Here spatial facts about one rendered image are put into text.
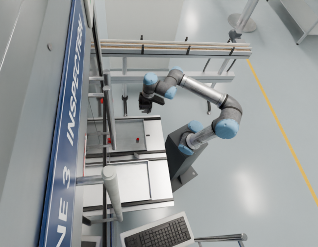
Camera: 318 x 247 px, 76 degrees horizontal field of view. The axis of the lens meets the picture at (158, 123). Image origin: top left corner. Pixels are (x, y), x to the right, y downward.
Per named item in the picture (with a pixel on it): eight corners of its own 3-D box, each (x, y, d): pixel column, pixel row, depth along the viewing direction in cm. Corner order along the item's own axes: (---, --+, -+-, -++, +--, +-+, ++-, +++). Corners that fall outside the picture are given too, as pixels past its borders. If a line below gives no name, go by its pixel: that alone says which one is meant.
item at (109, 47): (64, 57, 189) (60, 43, 176) (66, 46, 197) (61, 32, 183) (248, 60, 224) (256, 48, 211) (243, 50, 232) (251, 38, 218)
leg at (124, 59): (121, 102, 265) (119, 56, 200) (121, 96, 270) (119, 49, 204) (128, 102, 267) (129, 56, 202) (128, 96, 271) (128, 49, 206)
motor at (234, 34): (233, 52, 230) (238, 41, 218) (226, 36, 244) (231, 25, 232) (242, 52, 232) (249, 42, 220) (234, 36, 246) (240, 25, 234)
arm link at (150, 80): (155, 84, 107) (140, 78, 108) (153, 97, 117) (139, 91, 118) (161, 75, 111) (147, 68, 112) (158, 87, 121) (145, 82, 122)
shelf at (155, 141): (98, 215, 125) (97, 214, 123) (99, 118, 159) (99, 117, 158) (173, 206, 134) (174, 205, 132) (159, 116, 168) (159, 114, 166)
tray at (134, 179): (97, 206, 126) (97, 205, 123) (98, 165, 138) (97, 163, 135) (152, 200, 132) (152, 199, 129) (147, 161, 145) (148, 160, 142)
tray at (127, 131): (98, 155, 142) (98, 153, 139) (98, 123, 155) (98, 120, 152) (146, 151, 149) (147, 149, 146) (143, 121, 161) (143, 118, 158)
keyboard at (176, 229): (130, 263, 119) (130, 263, 117) (124, 237, 126) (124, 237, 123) (190, 238, 130) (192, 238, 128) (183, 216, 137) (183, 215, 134)
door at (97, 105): (103, 160, 107) (83, 86, 57) (103, 95, 128) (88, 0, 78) (104, 160, 107) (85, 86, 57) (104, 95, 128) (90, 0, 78)
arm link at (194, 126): (201, 131, 163) (207, 122, 151) (195, 144, 156) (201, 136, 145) (187, 124, 164) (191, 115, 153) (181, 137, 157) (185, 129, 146)
